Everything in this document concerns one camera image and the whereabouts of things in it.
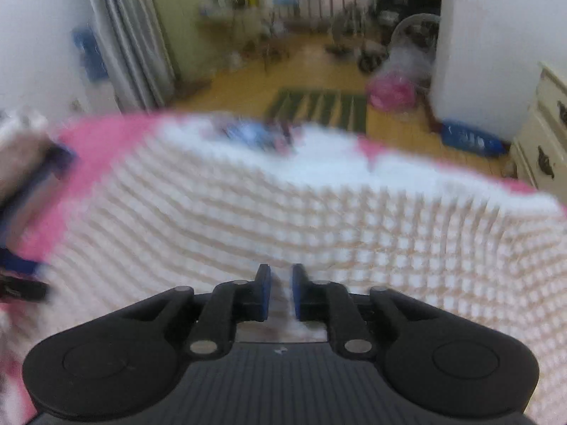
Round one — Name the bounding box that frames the beige white houndstooth cardigan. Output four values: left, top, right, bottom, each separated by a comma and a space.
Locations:
0, 114, 567, 425

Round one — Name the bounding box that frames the blue package on floor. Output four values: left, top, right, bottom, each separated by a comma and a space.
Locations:
440, 122, 507, 158

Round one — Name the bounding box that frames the cluttered white side table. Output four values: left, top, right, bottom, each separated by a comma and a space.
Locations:
198, 0, 299, 72

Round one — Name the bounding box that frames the cream dresser with drawers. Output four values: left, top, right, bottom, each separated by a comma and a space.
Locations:
510, 63, 567, 203

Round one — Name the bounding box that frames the green striped floor mat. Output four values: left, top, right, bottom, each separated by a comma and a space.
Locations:
264, 88, 367, 135

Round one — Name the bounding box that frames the white electric fan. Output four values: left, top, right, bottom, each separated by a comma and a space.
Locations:
388, 12, 441, 93

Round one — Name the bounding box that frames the blue item on wall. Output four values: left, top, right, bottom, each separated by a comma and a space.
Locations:
72, 26, 108, 84

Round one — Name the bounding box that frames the pink floral fleece blanket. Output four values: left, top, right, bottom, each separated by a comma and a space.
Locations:
0, 112, 542, 425

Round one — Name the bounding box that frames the pink plastic bag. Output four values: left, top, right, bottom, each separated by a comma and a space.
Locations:
366, 73, 417, 112

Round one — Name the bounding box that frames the grey curtain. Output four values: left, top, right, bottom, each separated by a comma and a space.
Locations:
89, 0, 175, 111

